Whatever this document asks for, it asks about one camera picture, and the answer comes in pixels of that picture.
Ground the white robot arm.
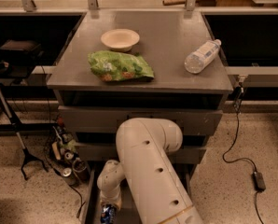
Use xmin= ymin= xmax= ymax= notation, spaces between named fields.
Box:
xmin=97 ymin=118 xmax=203 ymax=224

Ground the pile of snacks on floor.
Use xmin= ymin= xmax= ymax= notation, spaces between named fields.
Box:
xmin=51 ymin=116 xmax=76 ymax=164

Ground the grey middle drawer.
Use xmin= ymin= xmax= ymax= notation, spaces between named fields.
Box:
xmin=75 ymin=143 xmax=206 ymax=164

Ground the wooden stick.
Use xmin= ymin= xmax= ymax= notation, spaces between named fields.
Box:
xmin=162 ymin=0 xmax=187 ymax=6

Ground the black grabber tool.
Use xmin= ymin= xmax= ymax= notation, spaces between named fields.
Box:
xmin=0 ymin=89 xmax=48 ymax=180

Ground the grey bottom drawer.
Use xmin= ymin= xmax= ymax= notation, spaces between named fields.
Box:
xmin=80 ymin=161 xmax=196 ymax=224

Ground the black power cable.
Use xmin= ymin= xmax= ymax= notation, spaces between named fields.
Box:
xmin=222 ymin=87 xmax=266 ymax=224

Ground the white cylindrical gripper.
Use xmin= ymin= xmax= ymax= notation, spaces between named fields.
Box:
xmin=100 ymin=189 xmax=122 ymax=211

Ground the grey top drawer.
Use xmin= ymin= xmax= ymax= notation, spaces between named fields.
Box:
xmin=59 ymin=105 xmax=222 ymax=136

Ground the green chip bag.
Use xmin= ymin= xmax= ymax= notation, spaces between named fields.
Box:
xmin=88 ymin=50 xmax=154 ymax=82

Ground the brown cup on floor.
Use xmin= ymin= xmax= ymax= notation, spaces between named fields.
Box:
xmin=73 ymin=159 xmax=90 ymax=182

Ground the grey drawer cabinet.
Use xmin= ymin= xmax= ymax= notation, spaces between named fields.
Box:
xmin=48 ymin=11 xmax=231 ymax=224

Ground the grey drawer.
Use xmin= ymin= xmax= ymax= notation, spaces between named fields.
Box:
xmin=80 ymin=161 xmax=196 ymax=224
xmin=75 ymin=143 xmax=206 ymax=164
xmin=59 ymin=105 xmax=222 ymax=136

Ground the silver can on floor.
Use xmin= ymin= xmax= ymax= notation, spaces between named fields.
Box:
xmin=62 ymin=168 xmax=76 ymax=186

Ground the white bowl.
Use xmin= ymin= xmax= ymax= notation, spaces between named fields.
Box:
xmin=101 ymin=29 xmax=140 ymax=52

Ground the blue pepsi can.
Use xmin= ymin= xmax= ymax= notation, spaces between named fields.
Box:
xmin=100 ymin=204 xmax=117 ymax=224

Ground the clear plastic water bottle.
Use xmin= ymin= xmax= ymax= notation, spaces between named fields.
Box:
xmin=185 ymin=39 xmax=221 ymax=74

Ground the black box on shelf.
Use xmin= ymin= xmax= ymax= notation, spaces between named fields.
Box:
xmin=0 ymin=40 xmax=42 ymax=57

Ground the black power adapter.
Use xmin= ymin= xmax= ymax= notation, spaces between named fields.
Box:
xmin=253 ymin=172 xmax=266 ymax=191

